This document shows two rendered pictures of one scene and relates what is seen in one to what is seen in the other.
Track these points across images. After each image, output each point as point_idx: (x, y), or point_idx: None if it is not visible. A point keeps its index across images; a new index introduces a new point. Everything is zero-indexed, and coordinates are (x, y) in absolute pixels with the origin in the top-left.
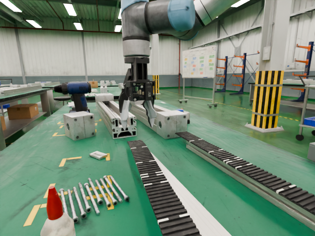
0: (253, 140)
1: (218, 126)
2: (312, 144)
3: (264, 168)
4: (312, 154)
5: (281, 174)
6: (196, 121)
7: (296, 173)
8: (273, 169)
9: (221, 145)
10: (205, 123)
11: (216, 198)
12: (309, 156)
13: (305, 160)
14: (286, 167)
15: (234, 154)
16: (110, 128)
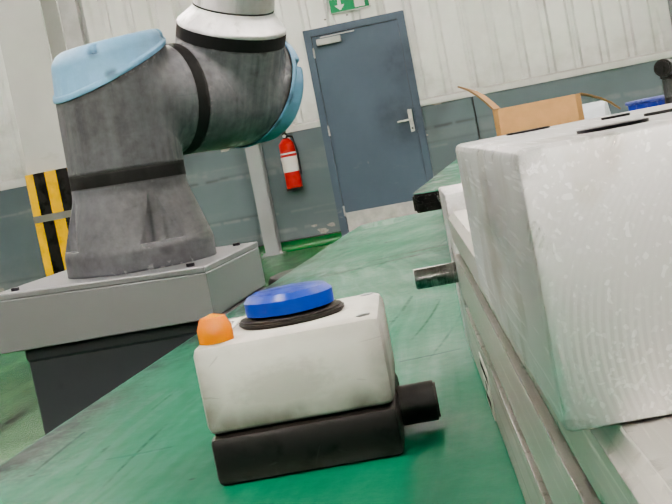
0: (186, 352)
1: (92, 427)
2: (207, 265)
3: (397, 285)
4: (215, 295)
5: (384, 282)
6: (110, 479)
7: (345, 288)
8: (381, 286)
9: (386, 317)
10: (100, 454)
11: None
12: (214, 308)
13: (239, 312)
14: (333, 294)
15: (403, 299)
16: None
